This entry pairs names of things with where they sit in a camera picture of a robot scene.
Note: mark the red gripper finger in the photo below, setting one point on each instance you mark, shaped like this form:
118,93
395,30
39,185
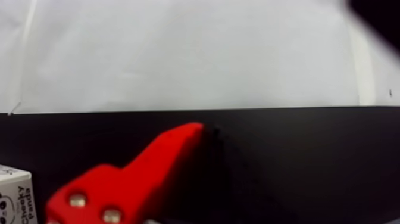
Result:
125,190

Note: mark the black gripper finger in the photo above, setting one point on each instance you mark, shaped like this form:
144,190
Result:
218,194

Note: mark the long white paper sheet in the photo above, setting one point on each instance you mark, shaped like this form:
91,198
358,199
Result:
187,56

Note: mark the white cardboard napkin box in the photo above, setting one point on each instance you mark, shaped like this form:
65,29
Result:
15,200

